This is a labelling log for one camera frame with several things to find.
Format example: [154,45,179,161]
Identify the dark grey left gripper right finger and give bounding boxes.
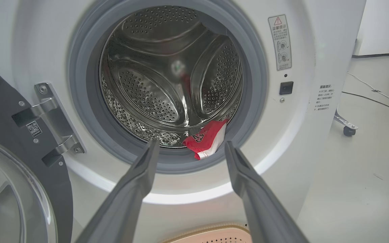
[225,141,310,243]

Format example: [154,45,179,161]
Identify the cream perforated basket brown rim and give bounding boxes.
[159,223,252,243]

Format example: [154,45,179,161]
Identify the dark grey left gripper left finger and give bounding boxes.
[75,140,160,243]

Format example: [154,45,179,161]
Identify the white floor cable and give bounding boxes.
[346,72,389,113]

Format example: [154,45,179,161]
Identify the grey warning sticker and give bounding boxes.
[268,14,292,71]

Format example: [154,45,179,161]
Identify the red and white jersey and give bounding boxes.
[183,119,229,160]

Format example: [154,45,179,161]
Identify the grey metal frame leg caster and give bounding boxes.
[333,110,359,137]

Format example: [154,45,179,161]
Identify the white front-load washing machine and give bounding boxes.
[0,0,367,243]

